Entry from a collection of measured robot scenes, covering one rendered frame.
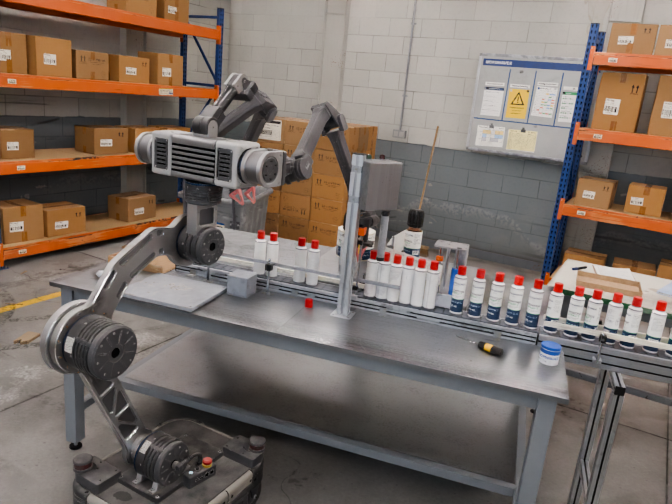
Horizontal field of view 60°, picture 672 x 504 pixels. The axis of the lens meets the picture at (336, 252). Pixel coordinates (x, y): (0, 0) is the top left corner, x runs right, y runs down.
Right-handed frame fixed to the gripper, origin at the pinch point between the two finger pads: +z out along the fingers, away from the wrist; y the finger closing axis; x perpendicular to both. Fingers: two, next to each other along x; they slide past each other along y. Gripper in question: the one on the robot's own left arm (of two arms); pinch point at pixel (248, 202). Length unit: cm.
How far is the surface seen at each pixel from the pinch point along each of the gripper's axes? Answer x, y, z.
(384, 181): -72, -13, 30
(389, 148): 91, 442, -76
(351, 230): -52, -19, 40
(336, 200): 114, 297, -32
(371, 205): -64, -18, 36
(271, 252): -7.2, -12.2, 28.5
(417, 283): -57, -1, 71
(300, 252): -19.3, -9.7, 35.2
